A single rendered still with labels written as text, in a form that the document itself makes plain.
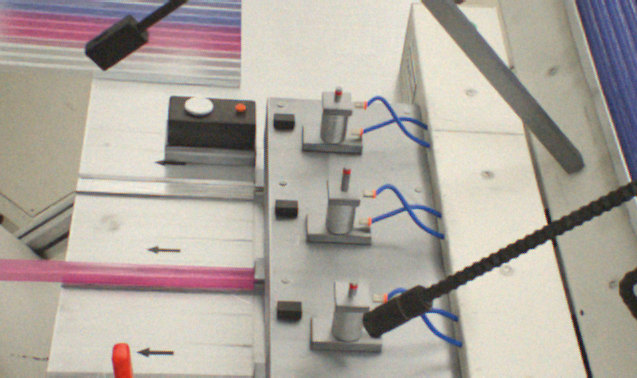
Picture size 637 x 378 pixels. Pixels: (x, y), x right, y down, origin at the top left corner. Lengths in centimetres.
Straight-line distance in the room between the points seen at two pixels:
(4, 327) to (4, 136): 102
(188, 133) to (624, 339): 41
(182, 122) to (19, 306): 57
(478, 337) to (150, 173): 36
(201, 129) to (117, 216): 11
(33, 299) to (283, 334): 78
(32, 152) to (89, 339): 162
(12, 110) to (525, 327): 172
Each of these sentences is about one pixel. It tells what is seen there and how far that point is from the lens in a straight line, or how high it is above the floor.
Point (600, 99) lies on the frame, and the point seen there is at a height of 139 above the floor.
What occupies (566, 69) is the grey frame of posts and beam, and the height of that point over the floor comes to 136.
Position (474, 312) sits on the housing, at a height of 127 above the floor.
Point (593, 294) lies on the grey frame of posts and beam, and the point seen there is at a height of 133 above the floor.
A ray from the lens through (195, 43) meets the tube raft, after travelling 131.
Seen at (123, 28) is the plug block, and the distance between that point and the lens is 101.
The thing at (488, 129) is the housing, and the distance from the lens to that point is 113.
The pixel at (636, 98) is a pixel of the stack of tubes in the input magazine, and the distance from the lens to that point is 110.
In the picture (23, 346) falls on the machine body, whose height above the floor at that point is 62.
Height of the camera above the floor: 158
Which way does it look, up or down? 22 degrees down
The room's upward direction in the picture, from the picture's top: 59 degrees clockwise
